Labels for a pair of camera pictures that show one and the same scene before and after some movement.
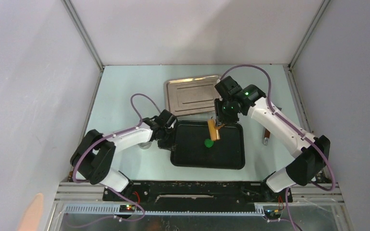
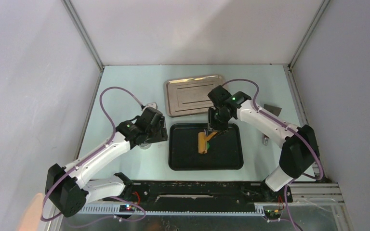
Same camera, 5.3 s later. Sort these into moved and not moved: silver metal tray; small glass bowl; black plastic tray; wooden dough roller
Moved: wooden dough roller
Not moved: small glass bowl; silver metal tray; black plastic tray
